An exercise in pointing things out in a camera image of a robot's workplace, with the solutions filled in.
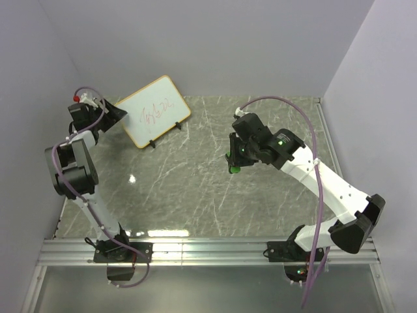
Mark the green whiteboard eraser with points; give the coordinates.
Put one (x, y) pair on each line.
(231, 169)

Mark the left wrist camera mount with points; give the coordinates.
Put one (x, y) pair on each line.
(85, 98)

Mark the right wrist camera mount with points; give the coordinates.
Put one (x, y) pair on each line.
(239, 112)

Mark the aluminium front rail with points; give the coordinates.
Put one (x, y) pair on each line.
(166, 251)

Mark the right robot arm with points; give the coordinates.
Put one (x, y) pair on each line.
(293, 157)

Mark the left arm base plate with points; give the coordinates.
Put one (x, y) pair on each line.
(112, 253)

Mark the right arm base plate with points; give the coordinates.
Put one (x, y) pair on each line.
(277, 251)

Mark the aluminium rail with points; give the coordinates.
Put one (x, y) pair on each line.
(335, 156)
(166, 251)

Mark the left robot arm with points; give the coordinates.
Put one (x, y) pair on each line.
(74, 175)

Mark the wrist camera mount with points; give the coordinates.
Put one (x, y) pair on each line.
(239, 112)
(85, 98)

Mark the yellow framed whiteboard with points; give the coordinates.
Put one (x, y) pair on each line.
(152, 111)

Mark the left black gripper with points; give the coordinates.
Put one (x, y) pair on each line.
(113, 115)

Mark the aluminium right side rail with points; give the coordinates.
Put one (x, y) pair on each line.
(335, 156)

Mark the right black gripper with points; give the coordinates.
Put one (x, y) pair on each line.
(232, 160)

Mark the wire whiteboard stand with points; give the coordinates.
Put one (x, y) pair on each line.
(177, 125)

